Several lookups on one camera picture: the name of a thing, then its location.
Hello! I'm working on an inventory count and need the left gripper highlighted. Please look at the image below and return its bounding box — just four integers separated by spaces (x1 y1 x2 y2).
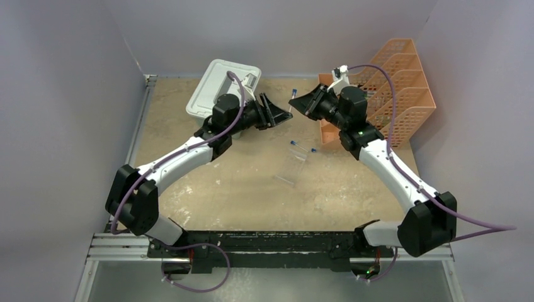
228 93 292 137

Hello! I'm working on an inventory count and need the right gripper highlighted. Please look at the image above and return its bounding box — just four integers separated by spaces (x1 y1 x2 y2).
290 83 349 130

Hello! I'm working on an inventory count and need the white plastic bin lid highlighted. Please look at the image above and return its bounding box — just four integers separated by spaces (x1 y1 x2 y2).
185 59 261 121

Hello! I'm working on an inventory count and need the teal plastic bin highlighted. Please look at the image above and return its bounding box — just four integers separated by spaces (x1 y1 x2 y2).
193 113 237 140

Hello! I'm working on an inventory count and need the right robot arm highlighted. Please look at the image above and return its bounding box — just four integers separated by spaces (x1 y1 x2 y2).
288 84 457 257

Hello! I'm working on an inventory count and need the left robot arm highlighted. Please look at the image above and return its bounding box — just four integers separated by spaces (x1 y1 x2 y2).
105 93 293 257

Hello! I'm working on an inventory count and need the clear acrylic tube rack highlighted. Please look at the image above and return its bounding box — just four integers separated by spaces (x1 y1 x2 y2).
275 147 309 187

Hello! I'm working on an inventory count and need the orange plastic file organizer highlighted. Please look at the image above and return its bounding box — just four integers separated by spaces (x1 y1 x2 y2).
317 38 437 150

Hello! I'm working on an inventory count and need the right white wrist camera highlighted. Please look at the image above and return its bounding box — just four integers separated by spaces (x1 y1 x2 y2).
328 65 350 95

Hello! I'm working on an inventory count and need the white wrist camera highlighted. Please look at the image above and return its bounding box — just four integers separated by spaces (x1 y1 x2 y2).
241 73 258 102
328 65 350 95

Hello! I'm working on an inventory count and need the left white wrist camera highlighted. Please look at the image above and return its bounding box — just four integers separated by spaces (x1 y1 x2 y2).
241 73 258 102

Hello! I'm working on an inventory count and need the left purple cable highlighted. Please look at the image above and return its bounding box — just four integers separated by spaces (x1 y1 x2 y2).
110 71 231 293

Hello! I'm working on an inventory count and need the purple cable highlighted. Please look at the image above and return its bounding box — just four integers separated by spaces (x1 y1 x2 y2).
348 64 517 284
110 71 231 293

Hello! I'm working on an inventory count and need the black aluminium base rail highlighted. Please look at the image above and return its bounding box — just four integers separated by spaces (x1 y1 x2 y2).
85 230 455 275

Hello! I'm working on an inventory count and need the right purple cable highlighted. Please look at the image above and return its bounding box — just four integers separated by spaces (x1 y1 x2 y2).
348 64 517 284

